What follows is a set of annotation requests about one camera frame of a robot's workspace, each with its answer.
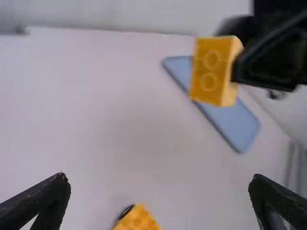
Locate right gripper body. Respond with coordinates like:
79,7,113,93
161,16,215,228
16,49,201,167
253,0,307,42

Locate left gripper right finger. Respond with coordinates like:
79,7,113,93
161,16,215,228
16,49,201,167
248,173,307,230

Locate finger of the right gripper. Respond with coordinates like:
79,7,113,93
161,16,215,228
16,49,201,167
213,14,257,46
233,29,307,92

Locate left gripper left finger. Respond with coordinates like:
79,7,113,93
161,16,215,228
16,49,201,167
0,172,72,230

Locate yellow toy brick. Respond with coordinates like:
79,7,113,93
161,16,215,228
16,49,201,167
189,34,245,107

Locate yellow toy car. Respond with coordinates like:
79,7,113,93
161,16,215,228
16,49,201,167
114,202,162,230

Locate blue mat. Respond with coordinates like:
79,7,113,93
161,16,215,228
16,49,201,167
162,55,261,154

